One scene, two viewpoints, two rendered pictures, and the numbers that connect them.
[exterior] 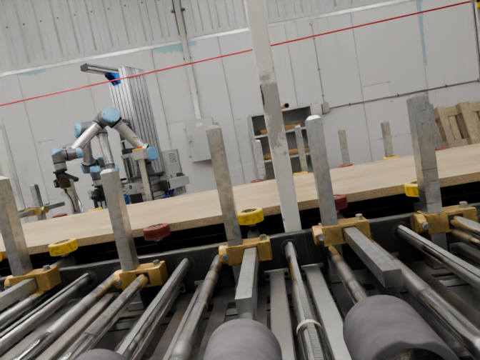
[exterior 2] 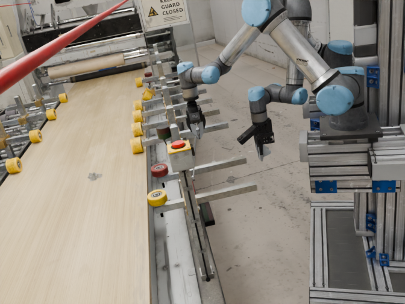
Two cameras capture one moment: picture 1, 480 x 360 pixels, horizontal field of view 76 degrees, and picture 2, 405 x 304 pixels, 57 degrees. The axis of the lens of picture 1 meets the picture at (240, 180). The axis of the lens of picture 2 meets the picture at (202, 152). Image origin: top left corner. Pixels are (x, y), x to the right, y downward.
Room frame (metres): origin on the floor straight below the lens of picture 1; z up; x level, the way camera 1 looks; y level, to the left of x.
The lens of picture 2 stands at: (1.83, -0.47, 1.66)
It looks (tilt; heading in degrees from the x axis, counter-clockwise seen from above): 24 degrees down; 80
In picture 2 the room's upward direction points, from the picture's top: 11 degrees counter-clockwise
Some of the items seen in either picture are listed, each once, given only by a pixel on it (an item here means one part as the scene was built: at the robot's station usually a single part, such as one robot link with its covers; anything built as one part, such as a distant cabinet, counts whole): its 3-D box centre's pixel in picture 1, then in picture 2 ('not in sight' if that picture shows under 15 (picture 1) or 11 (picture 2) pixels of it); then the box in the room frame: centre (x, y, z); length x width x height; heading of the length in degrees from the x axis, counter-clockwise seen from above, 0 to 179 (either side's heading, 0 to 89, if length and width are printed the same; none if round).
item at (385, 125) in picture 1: (390, 161); not in sight; (1.79, -0.89, 0.87); 0.04 x 0.04 x 0.48; 84
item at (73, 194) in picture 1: (77, 215); (183, 172); (1.99, 1.09, 0.87); 0.04 x 0.04 x 0.48; 84
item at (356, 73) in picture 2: not in sight; (347, 84); (2.65, 0.79, 1.21); 0.13 x 0.12 x 0.14; 42
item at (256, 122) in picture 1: (286, 163); not in sight; (4.45, -0.72, 0.78); 0.90 x 0.45 x 1.55; 91
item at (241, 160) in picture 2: not in sight; (202, 169); (2.09, 1.13, 0.84); 0.43 x 0.03 x 0.04; 174
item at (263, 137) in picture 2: (101, 192); (262, 131); (2.40, 1.09, 0.97); 0.09 x 0.08 x 0.12; 174
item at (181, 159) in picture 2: (140, 154); (181, 157); (1.94, 0.59, 1.18); 0.07 x 0.07 x 0.08; 84
